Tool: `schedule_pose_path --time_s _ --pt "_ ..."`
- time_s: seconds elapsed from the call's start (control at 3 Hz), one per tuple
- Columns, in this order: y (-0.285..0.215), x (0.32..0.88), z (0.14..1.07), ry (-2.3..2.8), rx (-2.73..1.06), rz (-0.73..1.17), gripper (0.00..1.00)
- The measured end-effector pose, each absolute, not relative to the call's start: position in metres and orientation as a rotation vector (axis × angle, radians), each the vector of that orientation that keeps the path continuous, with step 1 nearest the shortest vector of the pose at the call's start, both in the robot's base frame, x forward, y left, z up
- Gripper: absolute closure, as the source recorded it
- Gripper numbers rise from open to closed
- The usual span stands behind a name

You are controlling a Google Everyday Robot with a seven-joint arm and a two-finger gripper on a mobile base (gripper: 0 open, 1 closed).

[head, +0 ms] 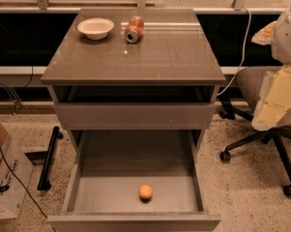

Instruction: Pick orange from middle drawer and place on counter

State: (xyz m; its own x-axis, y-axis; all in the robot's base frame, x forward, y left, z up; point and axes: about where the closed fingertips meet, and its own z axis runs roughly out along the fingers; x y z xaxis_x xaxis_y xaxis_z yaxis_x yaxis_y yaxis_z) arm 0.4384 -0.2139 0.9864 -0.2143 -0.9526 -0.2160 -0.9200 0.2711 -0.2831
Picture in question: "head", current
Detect white paper bowl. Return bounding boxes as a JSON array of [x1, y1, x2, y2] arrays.
[[77, 17, 114, 41]]

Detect brown office chair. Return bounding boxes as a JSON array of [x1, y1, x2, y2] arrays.
[[219, 65, 291, 197]]

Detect orange soda can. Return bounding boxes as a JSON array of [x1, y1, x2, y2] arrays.
[[125, 15, 144, 44]]

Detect closed grey top drawer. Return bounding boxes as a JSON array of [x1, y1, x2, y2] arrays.
[[54, 102, 215, 131]]

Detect open grey drawer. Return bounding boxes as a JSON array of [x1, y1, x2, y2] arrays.
[[47, 130, 220, 232]]

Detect orange fruit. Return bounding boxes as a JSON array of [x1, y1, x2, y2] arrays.
[[139, 185, 153, 200]]

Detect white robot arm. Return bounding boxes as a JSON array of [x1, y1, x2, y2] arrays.
[[252, 4, 291, 131]]

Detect grey drawer cabinet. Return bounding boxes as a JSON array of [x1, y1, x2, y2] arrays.
[[40, 7, 226, 232]]

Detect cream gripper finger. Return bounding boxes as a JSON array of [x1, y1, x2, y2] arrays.
[[251, 21, 276, 45], [252, 65, 291, 131]]

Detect cardboard box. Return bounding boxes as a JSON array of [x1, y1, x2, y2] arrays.
[[0, 123, 33, 219]]

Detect black metal bar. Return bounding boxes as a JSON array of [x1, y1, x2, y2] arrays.
[[37, 126, 63, 190]]

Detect black floor cable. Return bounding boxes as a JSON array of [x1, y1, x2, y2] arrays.
[[0, 130, 57, 232]]

